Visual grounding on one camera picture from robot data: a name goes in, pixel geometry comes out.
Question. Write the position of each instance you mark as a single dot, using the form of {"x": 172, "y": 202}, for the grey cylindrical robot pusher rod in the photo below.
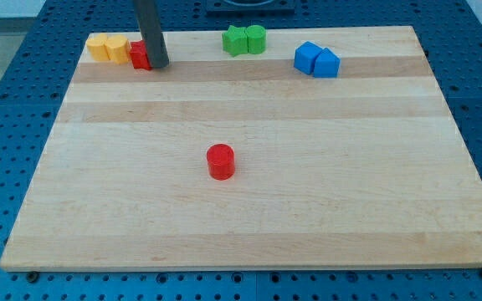
{"x": 149, "y": 22}

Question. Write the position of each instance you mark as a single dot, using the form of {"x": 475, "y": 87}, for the yellow block left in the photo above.
{"x": 96, "y": 47}

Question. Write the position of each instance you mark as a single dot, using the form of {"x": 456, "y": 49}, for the blue pentagon block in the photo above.
{"x": 327, "y": 64}

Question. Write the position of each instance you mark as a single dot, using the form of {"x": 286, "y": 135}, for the green cylinder block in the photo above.
{"x": 256, "y": 39}

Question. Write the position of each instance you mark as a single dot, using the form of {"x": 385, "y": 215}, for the red cylinder block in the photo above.
{"x": 221, "y": 161}

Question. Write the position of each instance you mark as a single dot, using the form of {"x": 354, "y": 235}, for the green star block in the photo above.
{"x": 235, "y": 41}

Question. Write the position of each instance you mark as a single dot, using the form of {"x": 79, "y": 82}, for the yellow block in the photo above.
{"x": 118, "y": 49}
{"x": 96, "y": 47}

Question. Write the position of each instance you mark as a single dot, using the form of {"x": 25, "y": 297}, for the blue cube block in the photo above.
{"x": 305, "y": 56}

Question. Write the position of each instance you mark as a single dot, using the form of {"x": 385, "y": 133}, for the red star block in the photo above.
{"x": 139, "y": 56}

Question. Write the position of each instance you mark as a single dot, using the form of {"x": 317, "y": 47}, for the wooden board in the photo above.
{"x": 367, "y": 170}

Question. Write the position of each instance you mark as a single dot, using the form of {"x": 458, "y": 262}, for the yellow block right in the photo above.
{"x": 118, "y": 49}

